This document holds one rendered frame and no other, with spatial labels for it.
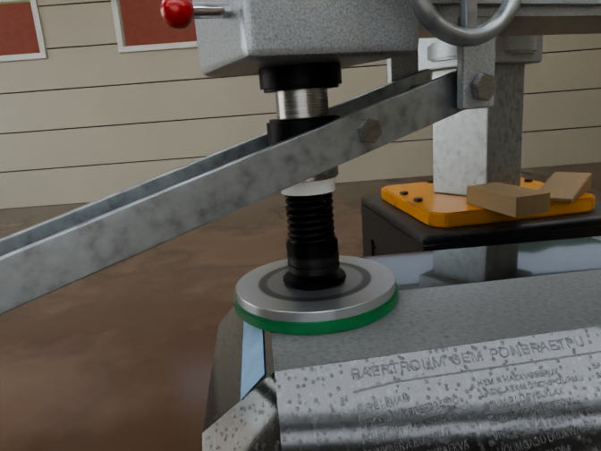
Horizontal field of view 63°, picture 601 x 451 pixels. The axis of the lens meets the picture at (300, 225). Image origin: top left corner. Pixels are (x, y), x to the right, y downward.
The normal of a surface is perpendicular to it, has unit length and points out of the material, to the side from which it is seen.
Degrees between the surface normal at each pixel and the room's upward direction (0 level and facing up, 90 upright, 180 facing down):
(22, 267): 90
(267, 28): 90
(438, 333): 0
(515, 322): 0
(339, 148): 90
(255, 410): 59
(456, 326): 0
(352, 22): 90
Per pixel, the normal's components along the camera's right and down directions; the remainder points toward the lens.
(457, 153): -0.78, 0.21
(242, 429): -0.67, -0.32
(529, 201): 0.28, 0.22
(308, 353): -0.07, -0.97
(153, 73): 0.03, 0.24
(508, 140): 0.62, 0.15
